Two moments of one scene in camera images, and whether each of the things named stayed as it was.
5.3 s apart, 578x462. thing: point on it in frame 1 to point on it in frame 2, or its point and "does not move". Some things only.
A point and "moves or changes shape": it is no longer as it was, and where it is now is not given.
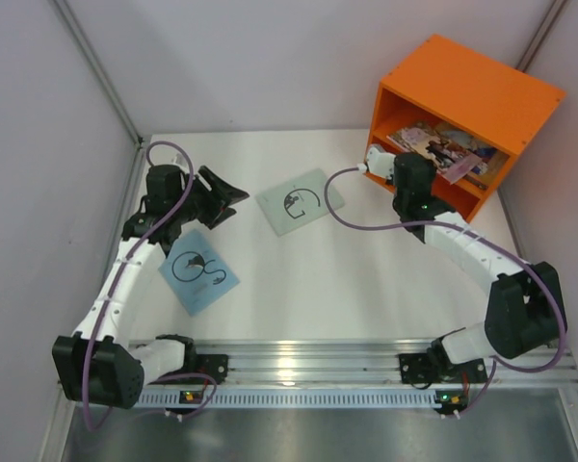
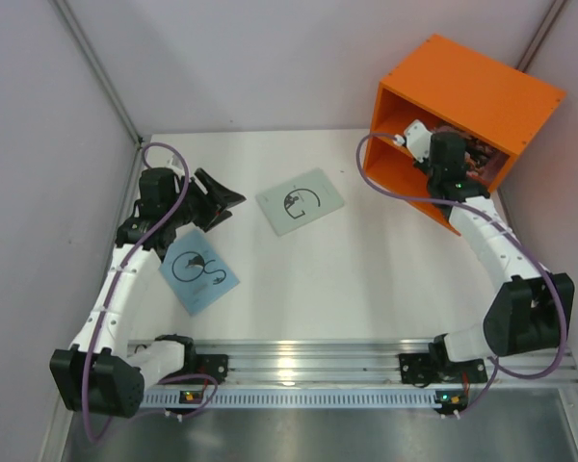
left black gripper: x=212 y=198 does not move
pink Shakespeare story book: x=456 y=171 moves or changes shape
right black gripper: x=400 y=178 to x=445 y=145
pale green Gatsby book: x=298 y=201 does not move
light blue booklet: x=195 y=272 does not move
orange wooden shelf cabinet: x=447 y=83 does not move
